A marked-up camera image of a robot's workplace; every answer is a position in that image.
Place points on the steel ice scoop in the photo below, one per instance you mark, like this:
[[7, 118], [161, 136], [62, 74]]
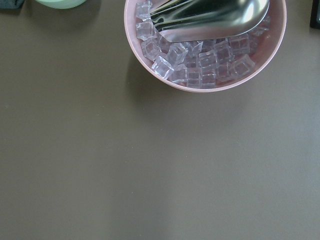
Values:
[[194, 20]]

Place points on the pink bowl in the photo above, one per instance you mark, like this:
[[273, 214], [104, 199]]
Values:
[[267, 48]]

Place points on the clear ice cubes pile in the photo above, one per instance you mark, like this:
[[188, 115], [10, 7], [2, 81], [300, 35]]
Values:
[[198, 64]]

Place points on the grey folded cloth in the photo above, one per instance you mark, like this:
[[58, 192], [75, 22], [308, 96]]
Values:
[[11, 4]]

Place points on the mint green bowl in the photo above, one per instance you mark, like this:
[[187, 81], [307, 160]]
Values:
[[61, 4]]

